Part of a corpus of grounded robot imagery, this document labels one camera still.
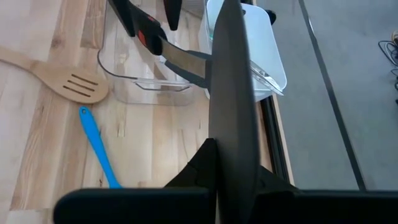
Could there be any black mesh organizer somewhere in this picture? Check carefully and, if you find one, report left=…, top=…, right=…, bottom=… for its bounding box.
left=182, top=0, right=208, bottom=12

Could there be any small blue silicone spoon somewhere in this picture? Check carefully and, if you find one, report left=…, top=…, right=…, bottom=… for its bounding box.
left=78, top=105, right=123, bottom=190

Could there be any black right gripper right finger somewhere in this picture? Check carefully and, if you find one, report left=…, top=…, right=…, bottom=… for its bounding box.
left=258, top=166, right=299, bottom=194

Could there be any black aluminium table frame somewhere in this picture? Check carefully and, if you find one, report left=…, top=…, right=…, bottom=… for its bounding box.
left=259, top=95, right=295, bottom=187

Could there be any clear plastic container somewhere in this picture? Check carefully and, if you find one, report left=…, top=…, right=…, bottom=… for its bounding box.
left=96, top=0, right=208, bottom=107

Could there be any white plastic bin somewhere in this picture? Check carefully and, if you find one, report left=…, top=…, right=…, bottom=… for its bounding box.
left=203, top=0, right=288, bottom=103

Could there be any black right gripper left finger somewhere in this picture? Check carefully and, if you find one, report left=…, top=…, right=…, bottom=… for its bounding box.
left=164, top=138, right=218, bottom=189

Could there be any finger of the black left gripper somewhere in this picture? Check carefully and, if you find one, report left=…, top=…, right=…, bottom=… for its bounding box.
left=162, top=0, right=183, bottom=31
left=107, top=0, right=137, bottom=37

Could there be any black table clamp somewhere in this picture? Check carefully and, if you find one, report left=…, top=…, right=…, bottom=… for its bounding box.
left=264, top=8, right=277, bottom=26

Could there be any wide grey turner spatula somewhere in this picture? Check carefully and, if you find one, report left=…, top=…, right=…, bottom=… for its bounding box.
left=129, top=0, right=261, bottom=224

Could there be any light wooden slotted spatula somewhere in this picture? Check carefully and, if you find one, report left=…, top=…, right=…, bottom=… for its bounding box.
left=0, top=45, right=110, bottom=105

